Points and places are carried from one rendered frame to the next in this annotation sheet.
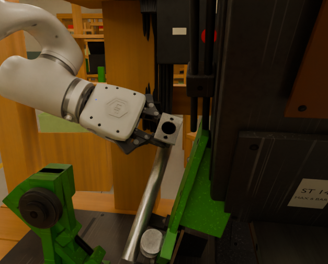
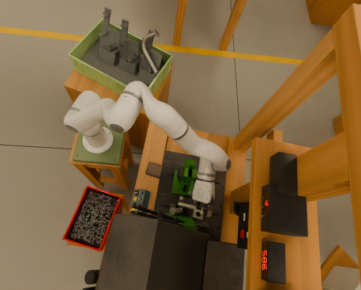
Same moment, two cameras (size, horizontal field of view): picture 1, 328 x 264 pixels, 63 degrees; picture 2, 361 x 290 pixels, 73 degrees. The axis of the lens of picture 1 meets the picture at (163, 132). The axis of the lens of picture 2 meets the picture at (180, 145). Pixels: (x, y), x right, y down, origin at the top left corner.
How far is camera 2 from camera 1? 105 cm
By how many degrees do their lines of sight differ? 67
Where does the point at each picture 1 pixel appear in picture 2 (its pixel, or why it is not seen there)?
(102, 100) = (201, 186)
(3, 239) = not seen: hidden behind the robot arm
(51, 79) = (202, 166)
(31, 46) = not seen: outside the picture
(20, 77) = not seen: hidden behind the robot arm
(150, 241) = (171, 210)
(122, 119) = (197, 195)
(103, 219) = (219, 187)
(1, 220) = (218, 142)
